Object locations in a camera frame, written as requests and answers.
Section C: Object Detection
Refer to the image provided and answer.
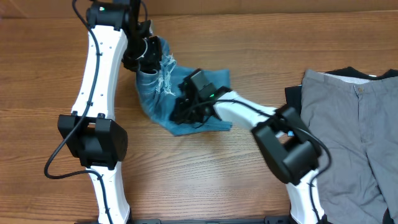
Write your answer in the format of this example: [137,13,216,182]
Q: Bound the light blue denim jeans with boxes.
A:
[136,38,232,136]

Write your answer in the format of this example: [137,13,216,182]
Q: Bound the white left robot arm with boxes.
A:
[44,0,162,223]

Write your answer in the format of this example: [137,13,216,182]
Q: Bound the black garment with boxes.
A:
[285,67,397,113]

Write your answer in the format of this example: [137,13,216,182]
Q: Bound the grey garment pile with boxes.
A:
[300,70,397,223]

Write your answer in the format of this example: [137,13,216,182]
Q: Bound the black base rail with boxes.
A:
[127,216,295,224]

